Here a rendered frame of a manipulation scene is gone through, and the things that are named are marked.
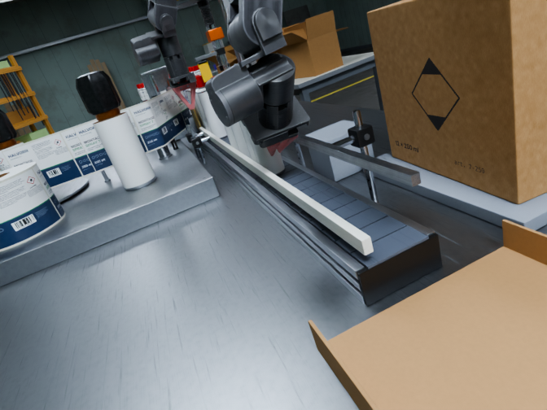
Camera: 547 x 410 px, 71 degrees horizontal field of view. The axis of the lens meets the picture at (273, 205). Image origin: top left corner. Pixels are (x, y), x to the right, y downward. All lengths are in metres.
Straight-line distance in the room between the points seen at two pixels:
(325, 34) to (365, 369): 2.68
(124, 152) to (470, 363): 0.88
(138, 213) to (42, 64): 10.00
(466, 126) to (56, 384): 0.63
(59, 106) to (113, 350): 10.33
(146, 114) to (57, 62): 9.59
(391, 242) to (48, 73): 10.54
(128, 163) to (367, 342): 0.79
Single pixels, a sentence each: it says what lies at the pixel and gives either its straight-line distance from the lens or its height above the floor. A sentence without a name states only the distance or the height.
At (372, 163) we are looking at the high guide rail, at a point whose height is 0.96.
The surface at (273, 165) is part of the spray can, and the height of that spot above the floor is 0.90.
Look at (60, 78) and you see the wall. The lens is 10.81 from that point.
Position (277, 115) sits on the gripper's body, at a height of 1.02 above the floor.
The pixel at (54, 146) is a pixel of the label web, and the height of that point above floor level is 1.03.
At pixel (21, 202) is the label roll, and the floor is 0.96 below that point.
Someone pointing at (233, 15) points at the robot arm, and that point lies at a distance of 0.61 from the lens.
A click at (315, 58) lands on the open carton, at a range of 2.86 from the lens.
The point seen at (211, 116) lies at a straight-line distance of 1.26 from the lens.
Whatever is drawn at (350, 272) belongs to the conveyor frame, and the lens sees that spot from 0.46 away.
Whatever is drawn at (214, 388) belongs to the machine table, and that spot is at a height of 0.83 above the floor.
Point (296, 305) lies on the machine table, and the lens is 0.49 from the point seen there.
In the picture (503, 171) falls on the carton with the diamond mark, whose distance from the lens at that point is 0.58.
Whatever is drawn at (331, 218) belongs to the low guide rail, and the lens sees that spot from 0.47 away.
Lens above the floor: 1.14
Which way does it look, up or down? 23 degrees down
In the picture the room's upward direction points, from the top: 18 degrees counter-clockwise
